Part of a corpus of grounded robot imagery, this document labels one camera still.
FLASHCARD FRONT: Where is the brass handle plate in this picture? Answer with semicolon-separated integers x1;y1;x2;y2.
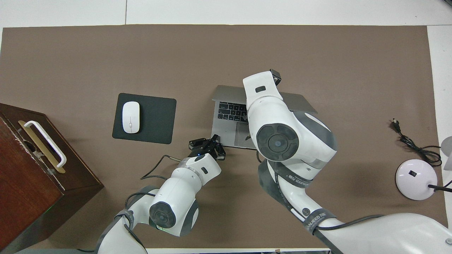
18;120;66;174

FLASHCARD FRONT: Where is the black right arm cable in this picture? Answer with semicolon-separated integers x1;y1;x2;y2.
274;169;385;231

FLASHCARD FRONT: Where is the brown table mat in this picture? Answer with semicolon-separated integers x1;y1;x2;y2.
0;24;448;249

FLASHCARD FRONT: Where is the silver laptop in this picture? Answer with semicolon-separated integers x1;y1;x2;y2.
211;85;317;150

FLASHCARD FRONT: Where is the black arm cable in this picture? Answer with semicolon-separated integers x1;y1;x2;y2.
274;169;385;231
124;155;182;254

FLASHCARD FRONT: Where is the white desk lamp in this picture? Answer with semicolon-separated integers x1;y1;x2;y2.
395;136;452;201

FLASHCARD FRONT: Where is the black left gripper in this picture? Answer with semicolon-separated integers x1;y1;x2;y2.
188;134;227;161

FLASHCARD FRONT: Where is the black lamp power cable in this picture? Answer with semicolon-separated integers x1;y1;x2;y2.
391;119;452;188

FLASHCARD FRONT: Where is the black mouse pad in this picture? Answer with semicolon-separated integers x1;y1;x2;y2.
112;93;177;145

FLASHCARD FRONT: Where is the white computer mouse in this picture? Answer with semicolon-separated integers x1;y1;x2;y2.
122;101;141;134

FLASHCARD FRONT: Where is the dark brown wooden box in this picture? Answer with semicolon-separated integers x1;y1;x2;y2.
0;103;105;253

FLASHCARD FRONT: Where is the white box handle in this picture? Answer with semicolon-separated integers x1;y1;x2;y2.
24;121;67;168

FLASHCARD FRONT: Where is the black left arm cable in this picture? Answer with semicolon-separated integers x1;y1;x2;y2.
124;155;182;254

